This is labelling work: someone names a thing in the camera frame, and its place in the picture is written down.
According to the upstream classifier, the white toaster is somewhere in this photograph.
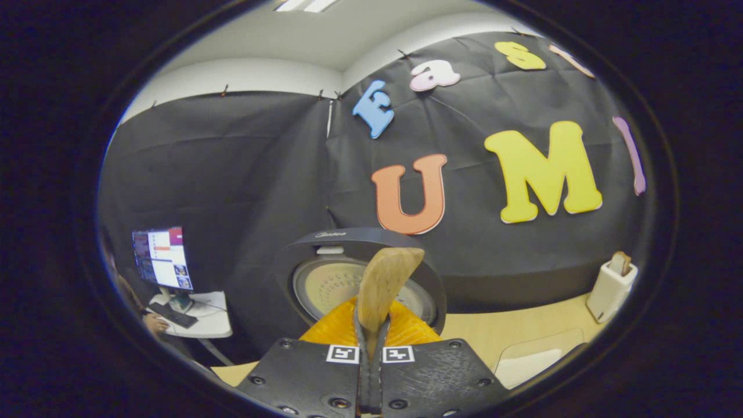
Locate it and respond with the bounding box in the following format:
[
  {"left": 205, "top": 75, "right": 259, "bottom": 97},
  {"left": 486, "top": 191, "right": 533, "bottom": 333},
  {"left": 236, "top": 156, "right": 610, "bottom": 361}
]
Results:
[{"left": 586, "top": 260, "right": 638, "bottom": 323}]

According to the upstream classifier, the black backdrop cloth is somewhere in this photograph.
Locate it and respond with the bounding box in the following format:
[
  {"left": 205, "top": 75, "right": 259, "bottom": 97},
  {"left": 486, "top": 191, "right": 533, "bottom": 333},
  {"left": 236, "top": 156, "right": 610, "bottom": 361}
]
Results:
[{"left": 99, "top": 29, "right": 654, "bottom": 361}]

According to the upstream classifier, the wooden spoon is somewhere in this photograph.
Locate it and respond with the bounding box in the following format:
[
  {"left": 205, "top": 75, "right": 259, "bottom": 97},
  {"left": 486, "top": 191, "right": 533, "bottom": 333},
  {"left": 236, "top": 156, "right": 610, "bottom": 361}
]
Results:
[{"left": 356, "top": 247, "right": 425, "bottom": 349}]

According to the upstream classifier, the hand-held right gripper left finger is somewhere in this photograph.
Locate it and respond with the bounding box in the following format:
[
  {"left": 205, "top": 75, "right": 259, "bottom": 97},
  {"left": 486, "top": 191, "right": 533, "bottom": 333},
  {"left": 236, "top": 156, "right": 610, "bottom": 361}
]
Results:
[{"left": 235, "top": 297, "right": 372, "bottom": 418}]

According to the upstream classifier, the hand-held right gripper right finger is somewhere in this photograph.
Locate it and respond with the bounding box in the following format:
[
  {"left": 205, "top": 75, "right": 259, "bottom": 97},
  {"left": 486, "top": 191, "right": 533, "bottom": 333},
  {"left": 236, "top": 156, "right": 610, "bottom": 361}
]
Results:
[{"left": 371, "top": 299, "right": 511, "bottom": 418}]

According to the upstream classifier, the ceiling light panel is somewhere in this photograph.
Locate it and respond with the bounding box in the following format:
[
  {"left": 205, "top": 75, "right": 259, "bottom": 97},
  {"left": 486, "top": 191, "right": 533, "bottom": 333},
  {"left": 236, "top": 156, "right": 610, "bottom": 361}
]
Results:
[{"left": 274, "top": 0, "right": 340, "bottom": 13}]

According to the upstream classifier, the dark grey rice cooker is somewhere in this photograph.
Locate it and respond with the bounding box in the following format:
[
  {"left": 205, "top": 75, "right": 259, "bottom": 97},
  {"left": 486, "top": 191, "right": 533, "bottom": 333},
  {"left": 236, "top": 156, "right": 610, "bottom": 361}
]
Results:
[{"left": 268, "top": 228, "right": 448, "bottom": 349}]

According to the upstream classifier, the computer monitor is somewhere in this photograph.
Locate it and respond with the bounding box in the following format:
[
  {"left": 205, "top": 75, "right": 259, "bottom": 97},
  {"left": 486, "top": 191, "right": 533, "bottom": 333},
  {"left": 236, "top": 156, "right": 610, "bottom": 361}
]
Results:
[{"left": 132, "top": 226, "right": 194, "bottom": 311}]

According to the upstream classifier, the black keyboard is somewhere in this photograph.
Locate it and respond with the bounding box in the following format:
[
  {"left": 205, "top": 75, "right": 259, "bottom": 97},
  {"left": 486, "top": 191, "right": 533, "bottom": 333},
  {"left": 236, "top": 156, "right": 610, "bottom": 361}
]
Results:
[{"left": 148, "top": 302, "right": 199, "bottom": 329}]

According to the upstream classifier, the white side table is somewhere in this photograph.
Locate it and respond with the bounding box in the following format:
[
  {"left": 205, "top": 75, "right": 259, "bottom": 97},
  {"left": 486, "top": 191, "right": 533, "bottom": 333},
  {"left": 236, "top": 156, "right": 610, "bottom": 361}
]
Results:
[{"left": 145, "top": 290, "right": 236, "bottom": 366}]

